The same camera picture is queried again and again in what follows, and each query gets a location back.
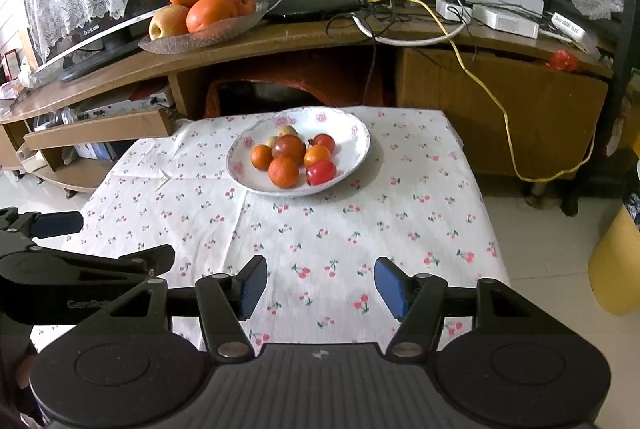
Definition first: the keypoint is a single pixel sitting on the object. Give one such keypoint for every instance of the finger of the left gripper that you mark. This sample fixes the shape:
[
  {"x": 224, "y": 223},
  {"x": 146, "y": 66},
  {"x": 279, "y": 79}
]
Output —
[{"x": 45, "y": 225}]

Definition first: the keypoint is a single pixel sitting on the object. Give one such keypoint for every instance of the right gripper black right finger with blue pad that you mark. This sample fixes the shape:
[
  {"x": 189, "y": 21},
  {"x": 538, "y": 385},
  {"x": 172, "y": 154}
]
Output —
[{"x": 416, "y": 302}]

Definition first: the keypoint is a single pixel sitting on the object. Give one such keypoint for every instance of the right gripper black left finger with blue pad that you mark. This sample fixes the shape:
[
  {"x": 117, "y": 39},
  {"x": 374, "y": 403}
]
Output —
[{"x": 224, "y": 302}]

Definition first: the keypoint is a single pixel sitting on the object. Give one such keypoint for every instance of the small orange tangerine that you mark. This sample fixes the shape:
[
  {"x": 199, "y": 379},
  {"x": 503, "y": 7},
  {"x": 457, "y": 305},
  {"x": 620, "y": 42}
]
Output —
[{"x": 283, "y": 172}]

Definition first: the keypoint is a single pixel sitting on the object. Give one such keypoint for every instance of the small red tomato front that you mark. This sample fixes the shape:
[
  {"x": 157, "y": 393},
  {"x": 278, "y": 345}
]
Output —
[{"x": 320, "y": 172}]

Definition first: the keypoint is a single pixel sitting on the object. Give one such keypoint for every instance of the small red tomato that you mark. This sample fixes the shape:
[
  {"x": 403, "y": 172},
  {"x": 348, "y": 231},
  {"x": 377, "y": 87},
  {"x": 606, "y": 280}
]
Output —
[
  {"x": 320, "y": 172},
  {"x": 324, "y": 140}
]

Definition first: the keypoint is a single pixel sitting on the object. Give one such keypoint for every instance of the large red tomato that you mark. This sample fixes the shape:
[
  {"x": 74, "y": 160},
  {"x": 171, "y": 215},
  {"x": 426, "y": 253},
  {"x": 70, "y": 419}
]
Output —
[{"x": 289, "y": 146}]

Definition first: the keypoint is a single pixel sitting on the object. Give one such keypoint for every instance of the green kiwi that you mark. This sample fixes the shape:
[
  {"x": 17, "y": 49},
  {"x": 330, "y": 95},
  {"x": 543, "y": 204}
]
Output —
[
  {"x": 287, "y": 131},
  {"x": 271, "y": 141}
]

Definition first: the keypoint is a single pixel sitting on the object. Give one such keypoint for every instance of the small red tomato back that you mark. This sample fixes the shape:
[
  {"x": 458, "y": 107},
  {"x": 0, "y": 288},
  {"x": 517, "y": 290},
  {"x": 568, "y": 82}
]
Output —
[{"x": 324, "y": 140}]

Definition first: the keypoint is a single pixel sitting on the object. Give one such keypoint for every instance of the cherry print white tablecloth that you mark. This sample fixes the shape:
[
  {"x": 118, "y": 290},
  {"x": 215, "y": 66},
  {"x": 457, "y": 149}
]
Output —
[{"x": 413, "y": 200}]

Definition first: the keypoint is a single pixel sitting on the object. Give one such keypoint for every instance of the white floral ceramic plate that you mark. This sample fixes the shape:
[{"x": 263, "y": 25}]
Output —
[{"x": 350, "y": 134}]

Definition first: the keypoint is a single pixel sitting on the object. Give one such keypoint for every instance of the yellow bin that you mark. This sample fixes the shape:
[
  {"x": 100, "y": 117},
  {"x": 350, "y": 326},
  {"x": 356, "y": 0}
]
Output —
[{"x": 613, "y": 267}]

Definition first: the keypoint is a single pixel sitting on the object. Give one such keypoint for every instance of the glass fruit dish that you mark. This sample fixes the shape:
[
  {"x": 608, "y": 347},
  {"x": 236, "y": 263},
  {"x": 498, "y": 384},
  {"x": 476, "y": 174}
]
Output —
[{"x": 217, "y": 33}]

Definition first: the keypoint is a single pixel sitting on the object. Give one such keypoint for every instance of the wooden tv cabinet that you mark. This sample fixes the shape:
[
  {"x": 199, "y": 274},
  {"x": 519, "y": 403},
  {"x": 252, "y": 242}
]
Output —
[{"x": 514, "y": 114}]

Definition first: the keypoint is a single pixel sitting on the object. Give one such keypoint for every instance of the yellow apple in dish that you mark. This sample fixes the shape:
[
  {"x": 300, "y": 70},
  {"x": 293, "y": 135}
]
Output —
[{"x": 168, "y": 21}]

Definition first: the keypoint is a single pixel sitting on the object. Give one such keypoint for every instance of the red plastic bag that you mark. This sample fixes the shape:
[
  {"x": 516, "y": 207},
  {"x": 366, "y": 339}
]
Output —
[{"x": 563, "y": 60}]

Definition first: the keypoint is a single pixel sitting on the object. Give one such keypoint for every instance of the white adapter box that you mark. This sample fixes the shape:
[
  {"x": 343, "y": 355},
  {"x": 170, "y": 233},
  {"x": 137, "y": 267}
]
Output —
[{"x": 454, "y": 12}]

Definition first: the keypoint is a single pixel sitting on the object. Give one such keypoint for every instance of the red apple in dish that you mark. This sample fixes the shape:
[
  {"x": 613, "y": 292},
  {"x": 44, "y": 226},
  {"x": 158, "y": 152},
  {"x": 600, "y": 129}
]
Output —
[{"x": 242, "y": 0}]

